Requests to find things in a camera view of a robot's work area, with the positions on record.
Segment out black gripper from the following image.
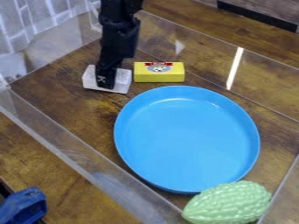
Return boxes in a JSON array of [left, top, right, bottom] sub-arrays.
[[94, 0, 144, 89]]

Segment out blue round tray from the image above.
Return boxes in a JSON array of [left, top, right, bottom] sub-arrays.
[[113, 86, 260, 194]]

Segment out clear acrylic enclosure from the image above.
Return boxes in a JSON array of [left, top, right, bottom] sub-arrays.
[[0, 12, 299, 224]]

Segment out green bumpy gourd toy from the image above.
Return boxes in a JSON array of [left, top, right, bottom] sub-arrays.
[[181, 180, 270, 224]]

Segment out white speckled foam block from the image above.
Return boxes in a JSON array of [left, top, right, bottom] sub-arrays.
[[81, 65, 132, 94]]

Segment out white patterned cloth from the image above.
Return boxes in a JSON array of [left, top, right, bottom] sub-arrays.
[[0, 0, 101, 55]]

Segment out yellow rectangular box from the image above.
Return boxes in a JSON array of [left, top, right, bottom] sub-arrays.
[[133, 62, 184, 82]]

